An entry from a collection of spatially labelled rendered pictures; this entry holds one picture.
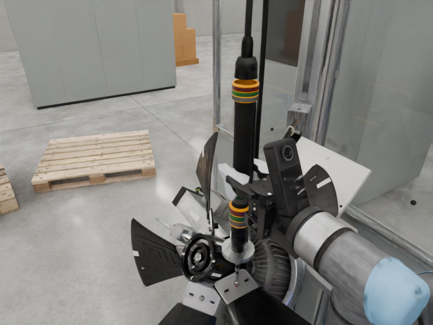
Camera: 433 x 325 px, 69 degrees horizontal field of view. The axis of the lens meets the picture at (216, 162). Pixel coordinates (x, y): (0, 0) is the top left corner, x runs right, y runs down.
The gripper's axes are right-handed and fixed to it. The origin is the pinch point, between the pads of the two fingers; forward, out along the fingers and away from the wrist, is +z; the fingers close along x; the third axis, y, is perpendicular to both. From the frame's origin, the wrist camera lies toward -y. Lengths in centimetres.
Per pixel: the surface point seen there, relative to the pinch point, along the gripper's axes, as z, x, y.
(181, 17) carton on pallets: 737, 337, 42
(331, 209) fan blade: -13.2, 13.9, 8.3
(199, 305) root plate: 2.5, -7.4, 40.5
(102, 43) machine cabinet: 541, 94, 58
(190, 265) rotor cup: 6.7, -7.3, 30.3
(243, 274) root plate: -1.4, 2.8, 31.4
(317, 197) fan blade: -7.9, 15.9, 9.5
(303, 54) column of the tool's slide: 39, 55, -8
